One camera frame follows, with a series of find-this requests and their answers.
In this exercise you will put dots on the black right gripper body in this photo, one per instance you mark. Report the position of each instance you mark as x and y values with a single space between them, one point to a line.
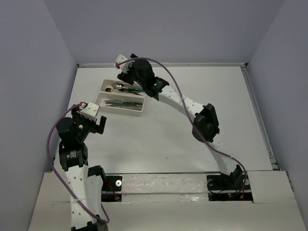
132 72

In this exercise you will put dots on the steel knife dark marbled handle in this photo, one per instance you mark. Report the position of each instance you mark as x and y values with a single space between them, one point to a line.
121 102

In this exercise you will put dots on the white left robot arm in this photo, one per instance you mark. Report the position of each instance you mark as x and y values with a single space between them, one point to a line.
85 182

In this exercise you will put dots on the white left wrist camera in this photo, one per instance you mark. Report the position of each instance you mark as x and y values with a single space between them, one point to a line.
89 110

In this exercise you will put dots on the beige plastic spoon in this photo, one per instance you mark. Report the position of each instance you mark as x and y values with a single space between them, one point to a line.
128 91

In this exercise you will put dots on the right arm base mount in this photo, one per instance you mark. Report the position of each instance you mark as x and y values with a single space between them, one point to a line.
219 189

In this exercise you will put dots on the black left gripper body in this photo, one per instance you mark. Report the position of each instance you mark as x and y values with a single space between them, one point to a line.
84 124

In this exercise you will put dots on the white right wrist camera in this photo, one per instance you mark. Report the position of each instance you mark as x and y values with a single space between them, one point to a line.
122 63

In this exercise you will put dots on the teal plastic knife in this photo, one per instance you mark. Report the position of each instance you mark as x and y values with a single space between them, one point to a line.
133 105

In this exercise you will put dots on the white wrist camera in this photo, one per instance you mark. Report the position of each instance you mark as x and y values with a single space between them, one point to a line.
89 110
122 63

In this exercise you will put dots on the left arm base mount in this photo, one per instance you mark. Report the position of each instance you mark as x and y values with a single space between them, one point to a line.
112 189

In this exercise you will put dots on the silver spoon teal handle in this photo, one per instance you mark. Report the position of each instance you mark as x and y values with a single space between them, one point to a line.
119 86

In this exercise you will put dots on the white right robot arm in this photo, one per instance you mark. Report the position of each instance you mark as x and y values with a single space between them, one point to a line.
203 118

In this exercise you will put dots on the white near tray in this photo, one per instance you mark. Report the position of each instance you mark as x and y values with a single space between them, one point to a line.
105 96

